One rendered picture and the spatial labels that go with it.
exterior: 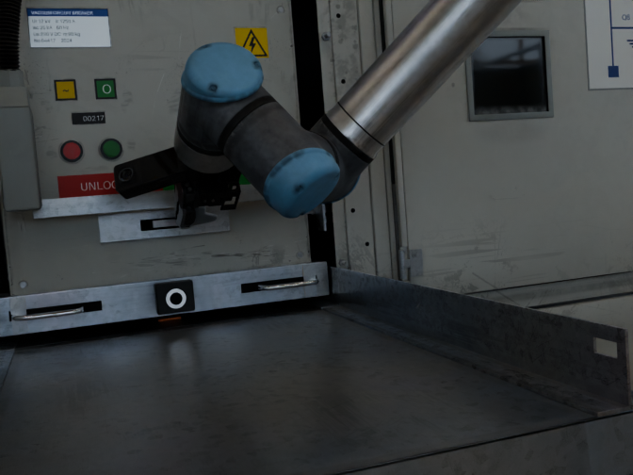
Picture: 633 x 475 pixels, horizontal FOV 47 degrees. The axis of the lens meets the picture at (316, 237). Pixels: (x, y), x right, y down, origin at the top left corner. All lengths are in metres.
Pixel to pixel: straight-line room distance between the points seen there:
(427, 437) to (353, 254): 0.69
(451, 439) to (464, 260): 0.76
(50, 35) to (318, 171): 0.57
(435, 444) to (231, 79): 0.47
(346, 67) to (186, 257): 0.42
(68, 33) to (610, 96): 0.99
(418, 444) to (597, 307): 0.96
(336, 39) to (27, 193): 0.56
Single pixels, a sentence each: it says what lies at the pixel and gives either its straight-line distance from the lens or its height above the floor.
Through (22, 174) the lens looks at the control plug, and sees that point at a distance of 1.10.
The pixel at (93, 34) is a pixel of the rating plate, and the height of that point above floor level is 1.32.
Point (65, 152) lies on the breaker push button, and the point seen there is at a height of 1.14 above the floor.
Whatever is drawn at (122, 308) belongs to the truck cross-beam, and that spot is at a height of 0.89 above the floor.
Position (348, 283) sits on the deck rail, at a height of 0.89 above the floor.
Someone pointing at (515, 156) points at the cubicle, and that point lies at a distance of 1.39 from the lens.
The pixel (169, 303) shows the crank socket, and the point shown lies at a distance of 1.19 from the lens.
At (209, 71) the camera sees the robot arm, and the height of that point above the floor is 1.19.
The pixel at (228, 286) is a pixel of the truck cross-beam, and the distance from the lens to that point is 1.23.
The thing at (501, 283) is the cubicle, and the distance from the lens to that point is 1.38.
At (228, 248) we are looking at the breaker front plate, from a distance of 1.24.
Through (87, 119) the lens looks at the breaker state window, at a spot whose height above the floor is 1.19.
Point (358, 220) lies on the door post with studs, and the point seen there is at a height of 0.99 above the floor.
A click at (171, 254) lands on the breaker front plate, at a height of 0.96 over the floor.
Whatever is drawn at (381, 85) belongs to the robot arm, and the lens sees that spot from 0.94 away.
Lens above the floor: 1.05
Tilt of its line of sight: 4 degrees down
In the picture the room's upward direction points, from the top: 4 degrees counter-clockwise
